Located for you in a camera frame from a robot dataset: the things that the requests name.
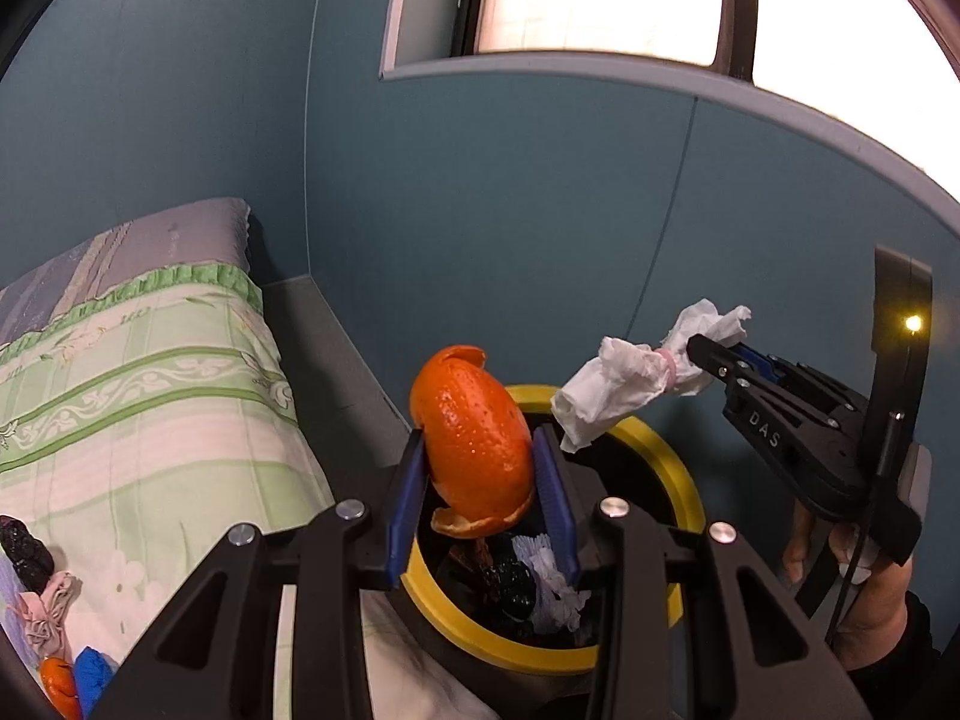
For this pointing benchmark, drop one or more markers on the yellow rimmed trash bin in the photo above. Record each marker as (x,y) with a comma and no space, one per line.
(660,457)

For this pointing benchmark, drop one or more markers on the pink cloth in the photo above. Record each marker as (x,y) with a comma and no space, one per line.
(52,607)

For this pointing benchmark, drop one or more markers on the person's right forearm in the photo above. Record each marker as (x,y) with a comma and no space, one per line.
(900,682)

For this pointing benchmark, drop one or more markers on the purple foam fruit net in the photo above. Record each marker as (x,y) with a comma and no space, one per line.
(555,592)

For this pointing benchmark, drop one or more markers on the orange peel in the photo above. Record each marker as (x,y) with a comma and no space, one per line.
(60,682)
(472,427)

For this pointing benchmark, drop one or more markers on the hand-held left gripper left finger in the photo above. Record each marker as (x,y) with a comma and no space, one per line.
(405,517)

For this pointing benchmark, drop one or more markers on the white tissue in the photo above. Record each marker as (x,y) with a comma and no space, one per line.
(615,382)

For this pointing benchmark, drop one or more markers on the dark lumpy object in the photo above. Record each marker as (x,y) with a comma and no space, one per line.
(510,585)
(26,551)

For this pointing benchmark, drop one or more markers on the crumpled blue glove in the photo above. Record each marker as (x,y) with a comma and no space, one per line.
(94,679)

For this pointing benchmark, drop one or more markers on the striped bed sheet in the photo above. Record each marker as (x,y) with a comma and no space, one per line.
(112,255)

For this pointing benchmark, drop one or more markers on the person's right hand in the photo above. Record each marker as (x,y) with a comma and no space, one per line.
(877,607)

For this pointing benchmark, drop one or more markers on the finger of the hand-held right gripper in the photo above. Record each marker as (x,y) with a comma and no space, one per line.
(817,397)
(750,405)

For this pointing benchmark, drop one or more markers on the grey bed frame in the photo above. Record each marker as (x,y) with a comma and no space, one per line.
(330,375)

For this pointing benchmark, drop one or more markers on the bed with green quilt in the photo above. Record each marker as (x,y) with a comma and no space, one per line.
(150,427)

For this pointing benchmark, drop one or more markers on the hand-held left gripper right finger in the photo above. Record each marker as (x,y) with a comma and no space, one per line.
(559,517)

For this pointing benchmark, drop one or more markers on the brown crumpled scrap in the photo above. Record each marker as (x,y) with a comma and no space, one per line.
(472,562)

